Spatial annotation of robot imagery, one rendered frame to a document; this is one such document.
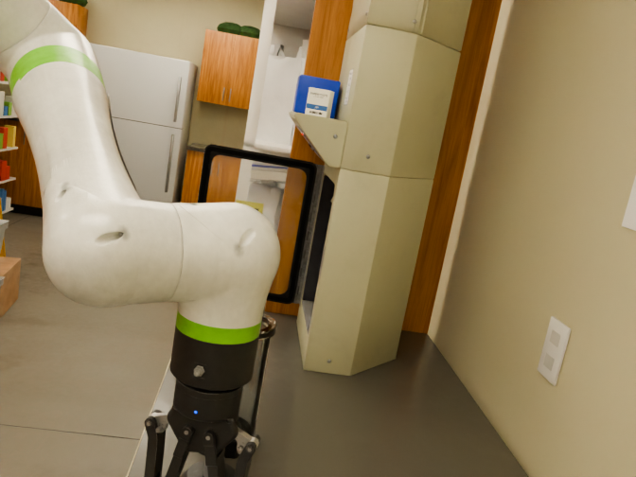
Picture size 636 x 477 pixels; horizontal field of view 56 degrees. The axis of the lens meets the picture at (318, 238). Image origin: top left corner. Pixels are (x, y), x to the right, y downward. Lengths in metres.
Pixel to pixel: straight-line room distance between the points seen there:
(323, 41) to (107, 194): 1.15
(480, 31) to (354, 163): 0.62
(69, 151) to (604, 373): 0.87
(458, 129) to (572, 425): 0.88
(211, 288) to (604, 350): 0.71
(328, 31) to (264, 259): 1.13
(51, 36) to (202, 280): 0.44
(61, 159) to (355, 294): 0.84
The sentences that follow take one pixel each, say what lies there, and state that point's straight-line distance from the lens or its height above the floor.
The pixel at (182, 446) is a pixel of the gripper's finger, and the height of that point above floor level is 1.13.
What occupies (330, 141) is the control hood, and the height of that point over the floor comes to 1.46.
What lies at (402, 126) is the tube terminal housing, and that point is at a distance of 1.32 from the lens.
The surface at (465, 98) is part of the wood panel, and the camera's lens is 1.74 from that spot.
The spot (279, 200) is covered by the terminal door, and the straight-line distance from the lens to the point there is 1.62.
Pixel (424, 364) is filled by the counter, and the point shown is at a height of 0.94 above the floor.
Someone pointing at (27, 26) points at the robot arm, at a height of 1.56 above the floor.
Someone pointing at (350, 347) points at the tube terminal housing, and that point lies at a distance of 1.40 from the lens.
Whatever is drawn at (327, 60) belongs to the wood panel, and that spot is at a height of 1.66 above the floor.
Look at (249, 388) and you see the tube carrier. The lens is 1.01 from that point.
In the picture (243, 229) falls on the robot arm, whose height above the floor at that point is 1.39.
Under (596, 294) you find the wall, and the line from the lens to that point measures 1.14.
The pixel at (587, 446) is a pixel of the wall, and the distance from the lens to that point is 1.14.
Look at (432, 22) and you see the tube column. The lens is 1.37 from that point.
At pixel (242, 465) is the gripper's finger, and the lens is 0.72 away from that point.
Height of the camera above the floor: 1.51
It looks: 11 degrees down
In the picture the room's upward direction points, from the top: 10 degrees clockwise
